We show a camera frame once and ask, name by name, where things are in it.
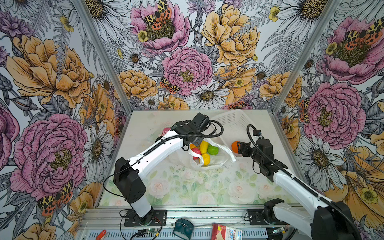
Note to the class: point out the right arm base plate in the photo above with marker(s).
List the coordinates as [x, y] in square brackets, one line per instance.
[256, 217]

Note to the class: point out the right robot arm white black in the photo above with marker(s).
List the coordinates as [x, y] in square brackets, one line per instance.
[321, 219]

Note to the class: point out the red white cardboard box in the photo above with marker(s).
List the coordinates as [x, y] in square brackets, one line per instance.
[223, 232]

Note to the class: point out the aluminium front rail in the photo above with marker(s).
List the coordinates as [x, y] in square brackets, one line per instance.
[202, 217]

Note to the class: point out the green tape roll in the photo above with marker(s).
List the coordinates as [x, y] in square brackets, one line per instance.
[183, 229]

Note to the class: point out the aluminium corner post left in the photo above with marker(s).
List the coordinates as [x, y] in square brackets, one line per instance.
[91, 28]

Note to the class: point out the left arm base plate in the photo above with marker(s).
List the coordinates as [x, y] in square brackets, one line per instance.
[155, 218]

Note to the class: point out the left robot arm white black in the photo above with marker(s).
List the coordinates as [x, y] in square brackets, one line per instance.
[129, 174]

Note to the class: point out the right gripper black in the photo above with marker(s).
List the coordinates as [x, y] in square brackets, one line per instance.
[245, 146]

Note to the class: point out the white plastic bag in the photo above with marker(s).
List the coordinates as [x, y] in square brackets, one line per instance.
[185, 158]

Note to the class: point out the red toy fruit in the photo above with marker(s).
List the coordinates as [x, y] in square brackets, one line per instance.
[197, 151]

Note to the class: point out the aluminium corner post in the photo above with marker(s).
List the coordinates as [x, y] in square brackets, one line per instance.
[321, 25]
[91, 28]

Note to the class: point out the yellow toy fruit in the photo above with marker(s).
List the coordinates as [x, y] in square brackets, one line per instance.
[206, 159]

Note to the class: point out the green toy fruit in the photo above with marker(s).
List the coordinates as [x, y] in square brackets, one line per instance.
[213, 150]

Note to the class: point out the white perforated plastic basket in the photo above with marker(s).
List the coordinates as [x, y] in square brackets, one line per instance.
[235, 126]

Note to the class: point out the aluminium corner post right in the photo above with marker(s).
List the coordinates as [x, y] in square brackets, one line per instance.
[321, 25]

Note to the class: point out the orange toy fruit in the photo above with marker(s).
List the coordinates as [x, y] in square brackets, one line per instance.
[235, 147]

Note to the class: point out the green circuit board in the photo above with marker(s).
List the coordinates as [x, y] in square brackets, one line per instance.
[145, 232]

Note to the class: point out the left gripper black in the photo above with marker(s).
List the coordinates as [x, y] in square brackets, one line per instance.
[197, 142]

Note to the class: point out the red handled tool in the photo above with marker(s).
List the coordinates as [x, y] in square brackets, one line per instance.
[102, 235]

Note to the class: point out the yellow toy banana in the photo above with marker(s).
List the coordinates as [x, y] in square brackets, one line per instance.
[204, 147]

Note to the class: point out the plush doll pink striped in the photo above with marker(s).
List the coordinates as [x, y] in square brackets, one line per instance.
[165, 131]

